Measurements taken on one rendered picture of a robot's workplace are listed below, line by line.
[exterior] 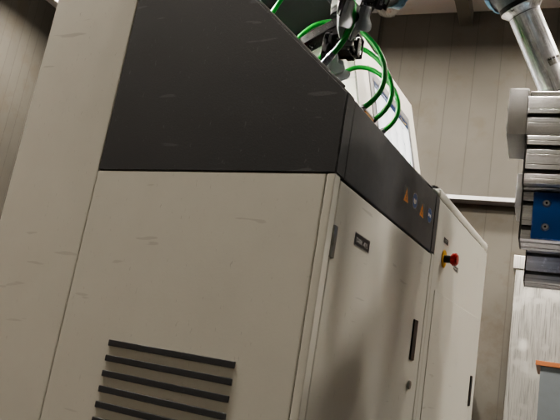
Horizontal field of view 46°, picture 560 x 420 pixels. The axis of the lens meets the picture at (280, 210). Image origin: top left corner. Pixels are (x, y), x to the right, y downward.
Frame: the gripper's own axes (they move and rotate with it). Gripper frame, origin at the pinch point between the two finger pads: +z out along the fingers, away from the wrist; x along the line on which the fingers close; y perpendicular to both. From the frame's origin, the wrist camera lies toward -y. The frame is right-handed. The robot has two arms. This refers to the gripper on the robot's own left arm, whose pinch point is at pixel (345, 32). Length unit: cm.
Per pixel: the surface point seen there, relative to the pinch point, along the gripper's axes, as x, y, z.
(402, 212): 13.0, 29.5, 29.9
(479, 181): 643, -513, 359
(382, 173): 0.6, 31.8, 18.3
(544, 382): 207, -20, 176
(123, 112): -47, -3, 27
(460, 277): 62, 14, 66
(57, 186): -59, -1, 47
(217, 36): -30.9, 1.0, 5.2
